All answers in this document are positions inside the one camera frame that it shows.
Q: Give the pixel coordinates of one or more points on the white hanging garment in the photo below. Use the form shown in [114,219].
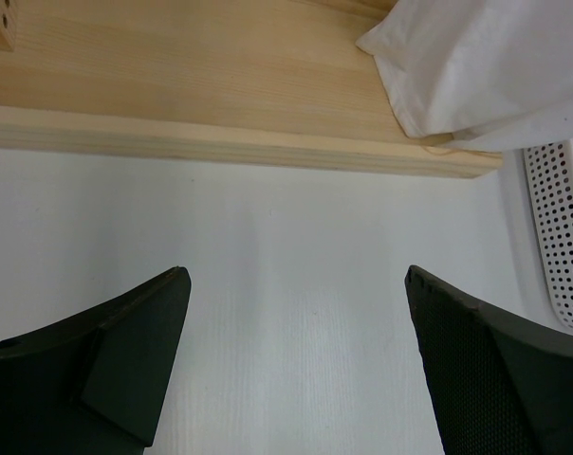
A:
[495,76]

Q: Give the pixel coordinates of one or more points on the white plastic laundry basket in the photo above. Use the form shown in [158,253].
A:
[549,171]

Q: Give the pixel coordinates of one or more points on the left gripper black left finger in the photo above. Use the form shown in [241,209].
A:
[94,383]

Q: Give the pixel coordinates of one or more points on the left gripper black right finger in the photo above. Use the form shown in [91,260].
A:
[499,383]

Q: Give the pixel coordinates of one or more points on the wooden clothes rack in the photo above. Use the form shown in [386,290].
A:
[278,83]

